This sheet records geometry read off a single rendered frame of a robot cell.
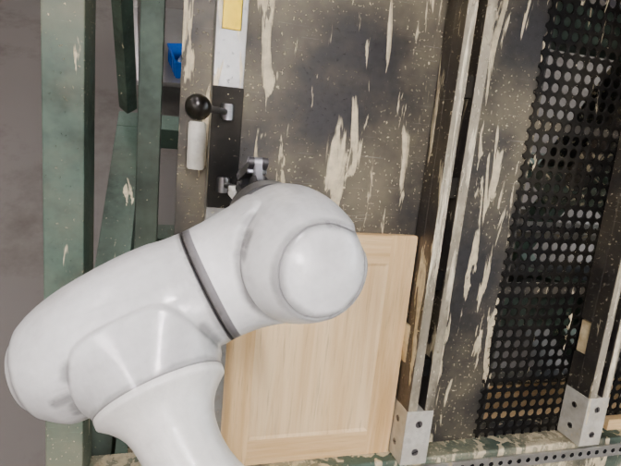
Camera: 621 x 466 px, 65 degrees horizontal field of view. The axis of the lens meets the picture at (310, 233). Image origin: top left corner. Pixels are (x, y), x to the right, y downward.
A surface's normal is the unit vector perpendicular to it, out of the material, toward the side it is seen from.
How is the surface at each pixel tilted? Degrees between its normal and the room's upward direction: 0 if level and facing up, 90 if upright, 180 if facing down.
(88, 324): 28
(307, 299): 61
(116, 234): 0
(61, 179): 54
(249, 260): 67
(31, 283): 0
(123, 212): 0
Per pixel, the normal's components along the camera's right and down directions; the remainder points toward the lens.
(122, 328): 0.05, -0.29
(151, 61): 0.27, 0.22
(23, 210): 0.23, -0.66
